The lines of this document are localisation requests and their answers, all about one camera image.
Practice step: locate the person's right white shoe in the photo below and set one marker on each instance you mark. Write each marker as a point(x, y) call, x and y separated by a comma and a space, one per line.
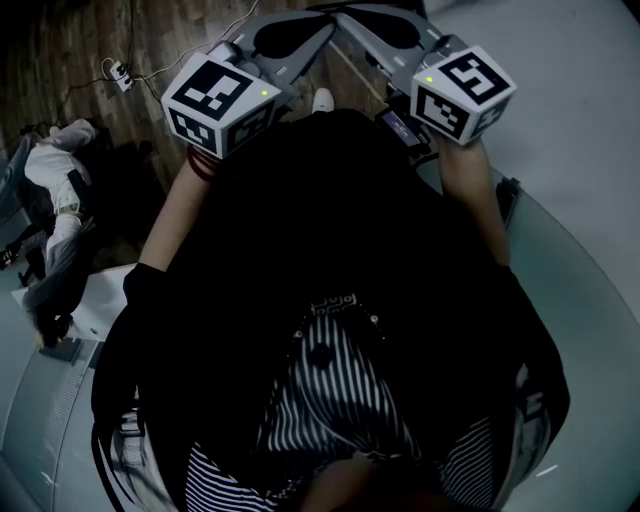
point(322, 100)

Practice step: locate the white power strip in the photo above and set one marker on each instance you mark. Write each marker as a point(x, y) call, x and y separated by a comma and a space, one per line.
point(121, 76)

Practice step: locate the black white striped shirt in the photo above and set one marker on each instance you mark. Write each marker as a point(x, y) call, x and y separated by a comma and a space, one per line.
point(335, 395)

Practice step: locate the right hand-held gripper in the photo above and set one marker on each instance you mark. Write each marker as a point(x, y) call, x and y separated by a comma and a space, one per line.
point(465, 85)

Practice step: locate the person's black garment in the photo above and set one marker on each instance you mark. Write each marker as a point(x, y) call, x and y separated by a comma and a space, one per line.
point(325, 225)

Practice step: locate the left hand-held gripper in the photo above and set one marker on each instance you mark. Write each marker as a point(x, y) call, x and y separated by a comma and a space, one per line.
point(215, 90)

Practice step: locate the small black screen device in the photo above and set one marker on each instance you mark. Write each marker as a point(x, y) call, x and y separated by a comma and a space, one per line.
point(400, 125)

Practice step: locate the white cabinet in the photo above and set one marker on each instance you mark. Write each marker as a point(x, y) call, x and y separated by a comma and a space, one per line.
point(100, 300)

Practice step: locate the green-tinted glass panel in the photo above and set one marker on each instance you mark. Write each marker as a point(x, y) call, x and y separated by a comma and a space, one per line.
point(575, 350)

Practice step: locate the person's right forearm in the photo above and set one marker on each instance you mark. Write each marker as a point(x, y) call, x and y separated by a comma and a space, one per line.
point(470, 200)

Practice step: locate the dark red wrist bands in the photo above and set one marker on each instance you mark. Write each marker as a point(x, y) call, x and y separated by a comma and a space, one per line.
point(200, 162)

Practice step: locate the black glass panel fitting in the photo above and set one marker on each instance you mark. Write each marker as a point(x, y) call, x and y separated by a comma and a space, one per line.
point(506, 197)

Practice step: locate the person's left forearm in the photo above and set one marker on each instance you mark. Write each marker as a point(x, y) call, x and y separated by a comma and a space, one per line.
point(170, 215)

